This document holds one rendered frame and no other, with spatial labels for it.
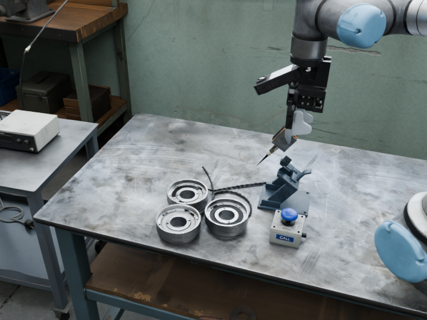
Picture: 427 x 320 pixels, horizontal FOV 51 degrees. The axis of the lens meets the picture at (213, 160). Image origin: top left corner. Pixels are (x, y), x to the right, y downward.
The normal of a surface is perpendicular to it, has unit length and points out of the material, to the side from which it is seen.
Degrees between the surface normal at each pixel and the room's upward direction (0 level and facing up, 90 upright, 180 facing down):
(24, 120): 0
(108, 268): 0
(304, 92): 90
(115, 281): 0
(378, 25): 90
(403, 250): 97
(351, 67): 90
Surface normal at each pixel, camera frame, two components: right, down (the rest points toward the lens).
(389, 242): -0.88, 0.35
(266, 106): -0.30, 0.52
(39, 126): 0.02, -0.83
